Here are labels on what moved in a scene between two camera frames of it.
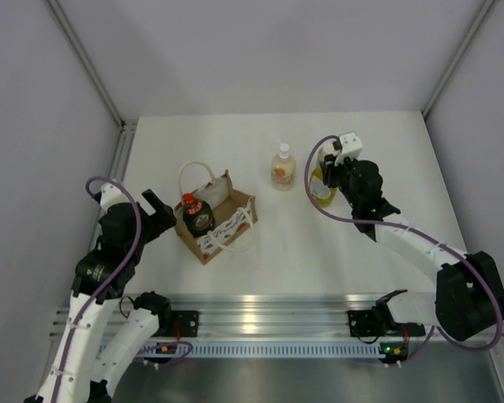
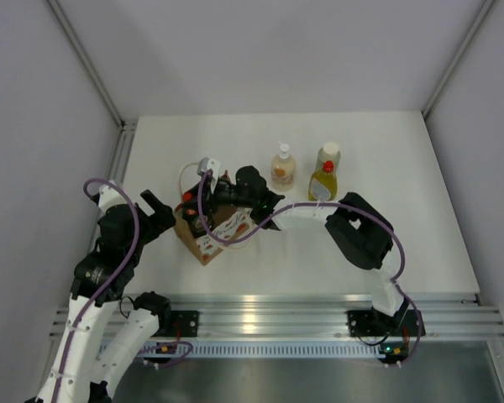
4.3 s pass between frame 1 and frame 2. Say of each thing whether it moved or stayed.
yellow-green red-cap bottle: stayed
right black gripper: moved
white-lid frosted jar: stayed
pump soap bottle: stayed
